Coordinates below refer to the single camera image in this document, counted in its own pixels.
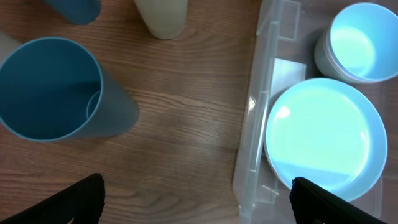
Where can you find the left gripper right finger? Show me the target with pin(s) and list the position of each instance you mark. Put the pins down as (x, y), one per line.
(313, 204)

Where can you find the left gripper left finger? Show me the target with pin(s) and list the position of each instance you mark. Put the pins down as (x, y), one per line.
(80, 203)

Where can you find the light blue plastic plate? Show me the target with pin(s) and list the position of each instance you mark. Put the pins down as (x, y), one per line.
(329, 133)

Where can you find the clear plastic storage bin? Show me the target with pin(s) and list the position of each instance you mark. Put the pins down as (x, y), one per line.
(289, 30)

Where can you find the light blue plastic bowl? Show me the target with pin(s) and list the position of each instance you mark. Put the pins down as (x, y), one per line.
(378, 23)

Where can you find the pink plastic bowl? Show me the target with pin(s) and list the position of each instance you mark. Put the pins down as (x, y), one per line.
(361, 53)

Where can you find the near blue plastic cup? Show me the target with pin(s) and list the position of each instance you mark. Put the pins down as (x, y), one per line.
(55, 89)

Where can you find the blue plastic cup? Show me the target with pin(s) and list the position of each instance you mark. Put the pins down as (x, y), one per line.
(55, 89)
(78, 12)

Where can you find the white label in bin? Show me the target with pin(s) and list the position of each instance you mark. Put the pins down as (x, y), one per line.
(285, 74)

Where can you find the near cream plastic cup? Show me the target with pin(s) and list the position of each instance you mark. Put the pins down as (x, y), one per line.
(7, 45)

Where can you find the cream plastic cup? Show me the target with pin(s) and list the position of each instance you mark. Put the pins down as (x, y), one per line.
(165, 19)
(7, 45)

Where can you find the far blue plastic cup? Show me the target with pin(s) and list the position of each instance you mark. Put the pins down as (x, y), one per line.
(78, 12)

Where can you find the far cream plastic cup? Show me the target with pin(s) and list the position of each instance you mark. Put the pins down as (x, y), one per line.
(165, 19)

